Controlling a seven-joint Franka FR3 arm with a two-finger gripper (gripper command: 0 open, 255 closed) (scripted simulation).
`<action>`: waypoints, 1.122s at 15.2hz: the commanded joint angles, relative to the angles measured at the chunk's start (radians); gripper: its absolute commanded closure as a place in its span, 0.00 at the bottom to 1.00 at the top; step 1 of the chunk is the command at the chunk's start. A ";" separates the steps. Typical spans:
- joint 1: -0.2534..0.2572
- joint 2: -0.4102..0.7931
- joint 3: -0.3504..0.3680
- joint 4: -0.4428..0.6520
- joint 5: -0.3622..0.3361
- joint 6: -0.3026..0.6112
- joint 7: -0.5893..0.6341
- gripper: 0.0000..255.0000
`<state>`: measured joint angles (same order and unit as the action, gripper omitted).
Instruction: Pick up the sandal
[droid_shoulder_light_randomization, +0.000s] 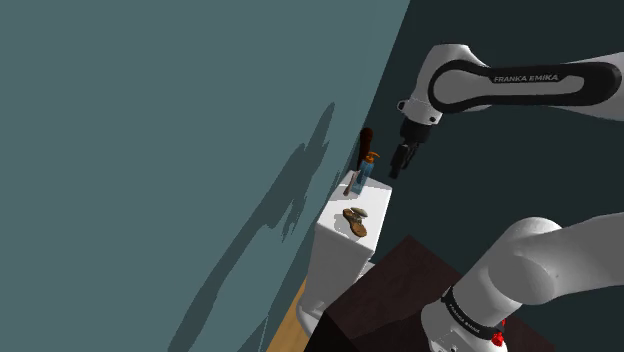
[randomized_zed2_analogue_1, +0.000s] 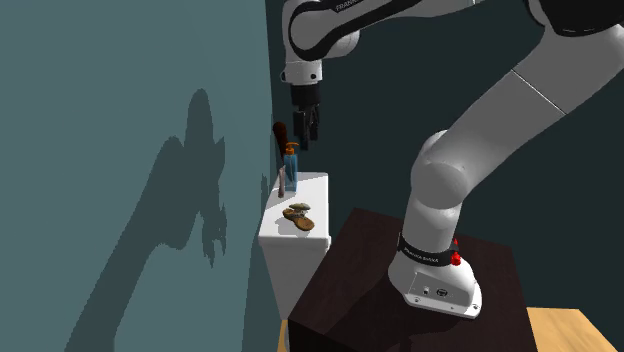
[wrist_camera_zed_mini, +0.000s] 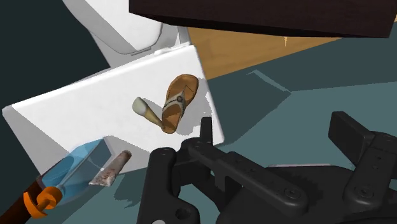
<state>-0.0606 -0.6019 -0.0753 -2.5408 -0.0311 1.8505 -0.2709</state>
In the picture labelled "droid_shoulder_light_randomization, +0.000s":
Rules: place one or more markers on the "brown sandal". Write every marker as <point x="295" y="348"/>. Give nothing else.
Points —
<point x="356" y="222"/>

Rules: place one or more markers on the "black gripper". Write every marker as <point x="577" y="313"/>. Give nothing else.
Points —
<point x="414" y="132"/>

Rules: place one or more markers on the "dark brown robot stand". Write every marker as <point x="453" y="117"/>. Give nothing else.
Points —
<point x="390" y="297"/>

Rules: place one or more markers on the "white toilet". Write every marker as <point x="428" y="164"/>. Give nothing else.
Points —
<point x="341" y="253"/>

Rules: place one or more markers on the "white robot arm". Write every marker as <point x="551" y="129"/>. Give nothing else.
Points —
<point x="531" y="265"/>

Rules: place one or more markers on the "blue soap dispenser bottle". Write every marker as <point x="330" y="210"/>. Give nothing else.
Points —
<point x="364" y="174"/>

